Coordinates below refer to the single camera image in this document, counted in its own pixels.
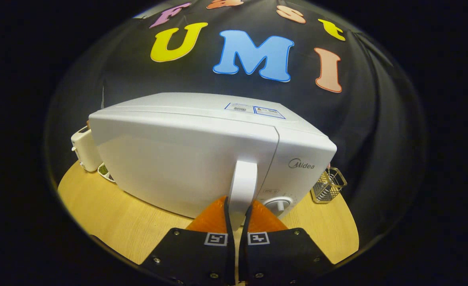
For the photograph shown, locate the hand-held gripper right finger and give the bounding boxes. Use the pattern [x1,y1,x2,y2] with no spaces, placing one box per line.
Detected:
[239,200,334,286]

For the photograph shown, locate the black backdrop cloth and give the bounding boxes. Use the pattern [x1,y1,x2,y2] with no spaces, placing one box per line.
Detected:
[45,0,429,239]

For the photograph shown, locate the white toaster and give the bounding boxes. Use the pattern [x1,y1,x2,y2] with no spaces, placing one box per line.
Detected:
[71,126,103,172]

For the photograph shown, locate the white microwave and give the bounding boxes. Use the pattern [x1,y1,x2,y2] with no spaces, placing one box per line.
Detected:
[89,92,338,231]

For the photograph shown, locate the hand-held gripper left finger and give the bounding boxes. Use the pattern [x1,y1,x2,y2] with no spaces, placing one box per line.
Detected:
[139,195,236,286]

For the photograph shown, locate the white divided bean dish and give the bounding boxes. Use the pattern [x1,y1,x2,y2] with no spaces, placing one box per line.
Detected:
[97,162,117,184]

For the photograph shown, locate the wire mesh holder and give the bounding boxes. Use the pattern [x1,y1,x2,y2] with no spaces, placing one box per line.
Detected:
[311,167,348,204]

